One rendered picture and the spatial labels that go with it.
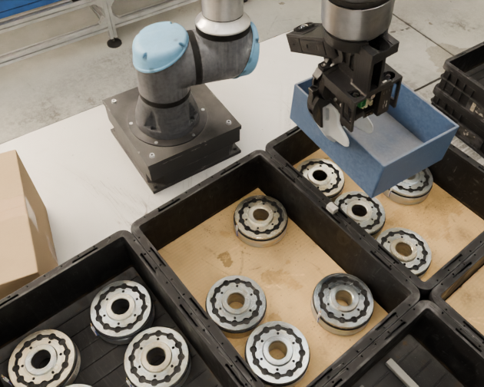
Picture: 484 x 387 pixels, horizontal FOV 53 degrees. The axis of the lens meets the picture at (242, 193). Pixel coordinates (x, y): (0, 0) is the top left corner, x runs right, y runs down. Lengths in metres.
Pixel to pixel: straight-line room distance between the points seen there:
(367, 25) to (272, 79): 0.95
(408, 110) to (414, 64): 2.01
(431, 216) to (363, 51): 0.55
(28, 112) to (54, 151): 1.25
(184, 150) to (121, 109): 0.20
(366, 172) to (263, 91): 0.76
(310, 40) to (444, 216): 0.54
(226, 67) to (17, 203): 0.50
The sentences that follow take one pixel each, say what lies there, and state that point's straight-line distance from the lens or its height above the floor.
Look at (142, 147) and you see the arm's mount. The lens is 1.15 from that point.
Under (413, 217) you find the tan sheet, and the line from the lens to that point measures 1.03.
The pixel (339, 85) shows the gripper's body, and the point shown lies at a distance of 0.60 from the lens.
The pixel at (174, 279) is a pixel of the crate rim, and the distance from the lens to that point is 0.79.
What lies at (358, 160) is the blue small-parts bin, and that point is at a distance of 0.71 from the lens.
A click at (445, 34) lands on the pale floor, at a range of 3.13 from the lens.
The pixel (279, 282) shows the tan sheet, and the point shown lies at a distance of 0.90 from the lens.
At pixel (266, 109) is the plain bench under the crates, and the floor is 0.70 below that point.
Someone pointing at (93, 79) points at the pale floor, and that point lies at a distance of 2.67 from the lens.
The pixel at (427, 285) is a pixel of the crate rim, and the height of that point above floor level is 0.93.
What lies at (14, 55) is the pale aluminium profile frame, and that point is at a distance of 2.72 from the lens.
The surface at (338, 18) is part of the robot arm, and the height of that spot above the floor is 1.34.
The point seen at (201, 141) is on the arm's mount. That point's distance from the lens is 1.15.
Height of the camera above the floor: 1.63
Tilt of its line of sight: 52 degrees down
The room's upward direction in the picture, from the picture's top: 1 degrees clockwise
